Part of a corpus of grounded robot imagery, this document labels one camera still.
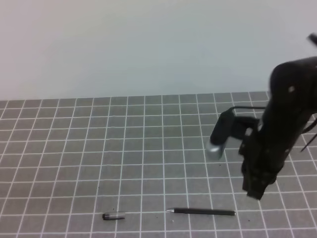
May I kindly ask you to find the clear black pen cap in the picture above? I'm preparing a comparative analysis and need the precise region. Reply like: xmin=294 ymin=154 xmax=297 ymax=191
xmin=102 ymin=211 xmax=126 ymax=221

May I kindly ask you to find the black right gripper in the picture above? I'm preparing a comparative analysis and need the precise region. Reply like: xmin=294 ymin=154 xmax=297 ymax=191
xmin=239 ymin=119 xmax=301 ymax=200

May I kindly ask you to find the black pen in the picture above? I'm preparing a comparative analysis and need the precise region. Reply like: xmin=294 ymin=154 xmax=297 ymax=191
xmin=166 ymin=208 xmax=236 ymax=216

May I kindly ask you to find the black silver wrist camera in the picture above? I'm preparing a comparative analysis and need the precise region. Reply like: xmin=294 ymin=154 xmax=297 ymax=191
xmin=206 ymin=106 xmax=260 ymax=160

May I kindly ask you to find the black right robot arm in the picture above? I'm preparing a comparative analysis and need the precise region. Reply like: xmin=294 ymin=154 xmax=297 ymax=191
xmin=239 ymin=57 xmax=317 ymax=200

